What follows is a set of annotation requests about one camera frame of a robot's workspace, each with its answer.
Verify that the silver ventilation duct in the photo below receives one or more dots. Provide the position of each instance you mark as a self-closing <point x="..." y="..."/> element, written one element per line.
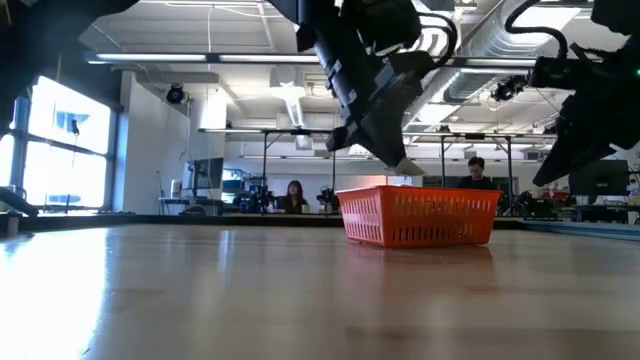
<point x="480" y="50"/>

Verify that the black overhead camera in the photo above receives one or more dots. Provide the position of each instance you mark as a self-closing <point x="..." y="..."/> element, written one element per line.
<point x="507" y="89"/>

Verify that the dark computer monitor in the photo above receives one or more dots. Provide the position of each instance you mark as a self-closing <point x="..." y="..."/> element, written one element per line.
<point x="209" y="172"/>
<point x="599" y="177"/>

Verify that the orange slotted plastic basket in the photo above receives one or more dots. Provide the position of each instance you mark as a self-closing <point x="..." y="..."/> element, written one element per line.
<point x="415" y="217"/>

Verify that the black table edge rail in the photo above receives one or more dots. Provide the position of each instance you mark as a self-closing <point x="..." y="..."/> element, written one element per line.
<point x="175" y="220"/>

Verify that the round black ceiling device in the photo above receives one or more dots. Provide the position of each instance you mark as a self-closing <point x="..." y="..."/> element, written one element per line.
<point x="175" y="94"/>

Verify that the overhead frame bar with lights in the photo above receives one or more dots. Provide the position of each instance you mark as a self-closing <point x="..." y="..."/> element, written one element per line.
<point x="200" y="58"/>

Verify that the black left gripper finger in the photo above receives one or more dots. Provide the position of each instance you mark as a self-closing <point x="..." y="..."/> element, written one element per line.
<point x="397" y="115"/>
<point x="372" y="135"/>

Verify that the black background robot arm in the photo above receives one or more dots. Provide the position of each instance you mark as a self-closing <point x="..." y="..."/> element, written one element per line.
<point x="327" y="197"/>
<point x="532" y="205"/>
<point x="255" y="200"/>

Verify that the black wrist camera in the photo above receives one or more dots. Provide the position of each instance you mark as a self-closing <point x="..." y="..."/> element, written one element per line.
<point x="385" y="22"/>
<point x="555" y="72"/>

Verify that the black curved bracket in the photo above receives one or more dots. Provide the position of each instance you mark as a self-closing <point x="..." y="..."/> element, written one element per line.
<point x="17" y="200"/>

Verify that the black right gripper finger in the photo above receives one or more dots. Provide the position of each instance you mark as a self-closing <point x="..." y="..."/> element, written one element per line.
<point x="575" y="160"/>
<point x="580" y="132"/>

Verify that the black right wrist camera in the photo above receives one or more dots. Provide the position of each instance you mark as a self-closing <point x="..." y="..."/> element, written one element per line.
<point x="555" y="72"/>

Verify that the large bright window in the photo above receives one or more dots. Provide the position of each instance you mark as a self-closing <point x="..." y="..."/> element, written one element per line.
<point x="65" y="145"/>

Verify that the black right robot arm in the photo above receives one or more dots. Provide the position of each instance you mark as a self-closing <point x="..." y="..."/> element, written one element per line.
<point x="617" y="15"/>

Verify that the black background gantry frame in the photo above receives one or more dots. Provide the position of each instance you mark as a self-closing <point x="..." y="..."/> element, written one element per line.
<point x="265" y="150"/>

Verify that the person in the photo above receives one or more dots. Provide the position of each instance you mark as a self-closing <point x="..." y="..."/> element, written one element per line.
<point x="476" y="175"/>
<point x="293" y="200"/>

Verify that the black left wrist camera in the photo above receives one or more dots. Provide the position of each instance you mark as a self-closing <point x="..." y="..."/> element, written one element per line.
<point x="385" y="22"/>

